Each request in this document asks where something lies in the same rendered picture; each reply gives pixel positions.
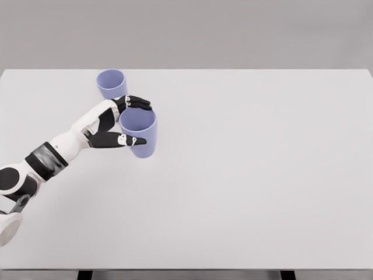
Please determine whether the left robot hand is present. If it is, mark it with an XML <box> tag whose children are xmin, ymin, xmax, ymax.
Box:
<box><xmin>71</xmin><ymin>94</ymin><xmax>153</xmax><ymax>149</ymax></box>

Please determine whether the blue plastic cup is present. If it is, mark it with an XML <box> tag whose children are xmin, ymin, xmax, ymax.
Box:
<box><xmin>118</xmin><ymin>108</ymin><xmax>158</xmax><ymax>159</ymax></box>
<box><xmin>96</xmin><ymin>68</ymin><xmax>129</xmax><ymax>101</ymax></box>

